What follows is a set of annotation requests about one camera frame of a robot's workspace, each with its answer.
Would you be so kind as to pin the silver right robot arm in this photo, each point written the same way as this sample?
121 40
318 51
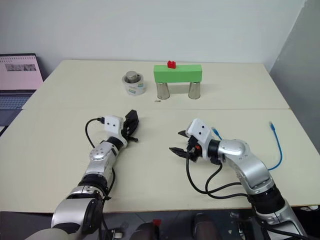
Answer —
250 165

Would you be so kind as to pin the open laptop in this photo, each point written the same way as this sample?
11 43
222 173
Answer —
17 75

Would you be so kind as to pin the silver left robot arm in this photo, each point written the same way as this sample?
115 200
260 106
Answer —
98 160

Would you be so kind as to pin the green rectangular block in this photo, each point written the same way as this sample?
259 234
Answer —
177 73

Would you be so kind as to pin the small red object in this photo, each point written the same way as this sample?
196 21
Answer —
157 222

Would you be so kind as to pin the round metal weight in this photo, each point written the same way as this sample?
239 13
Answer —
132 76

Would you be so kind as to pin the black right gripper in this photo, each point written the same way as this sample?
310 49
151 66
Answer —
193 151

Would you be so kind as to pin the steel cup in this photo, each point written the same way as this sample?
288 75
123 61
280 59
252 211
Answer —
163 91
194 91

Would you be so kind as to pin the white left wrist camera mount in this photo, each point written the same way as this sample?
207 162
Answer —
113 124

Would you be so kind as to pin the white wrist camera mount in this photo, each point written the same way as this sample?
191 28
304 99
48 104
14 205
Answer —
200 131
113 124

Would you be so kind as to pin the dark rounded shape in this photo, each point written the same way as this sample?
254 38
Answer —
147 232
206 227

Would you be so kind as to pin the grey robot torso shell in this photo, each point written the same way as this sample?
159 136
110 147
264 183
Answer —
50 235

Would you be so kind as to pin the grey partition panel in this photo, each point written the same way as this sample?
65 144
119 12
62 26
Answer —
297 87

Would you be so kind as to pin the small grey scrap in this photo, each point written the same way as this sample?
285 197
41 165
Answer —
157 101

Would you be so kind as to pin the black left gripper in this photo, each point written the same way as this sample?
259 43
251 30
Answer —
125 131

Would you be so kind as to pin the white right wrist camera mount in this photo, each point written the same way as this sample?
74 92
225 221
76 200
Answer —
200 131

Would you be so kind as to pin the white tape roll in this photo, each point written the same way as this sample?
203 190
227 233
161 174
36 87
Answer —
135 88

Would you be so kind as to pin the red toy brick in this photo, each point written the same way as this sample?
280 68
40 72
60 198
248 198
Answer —
171 64

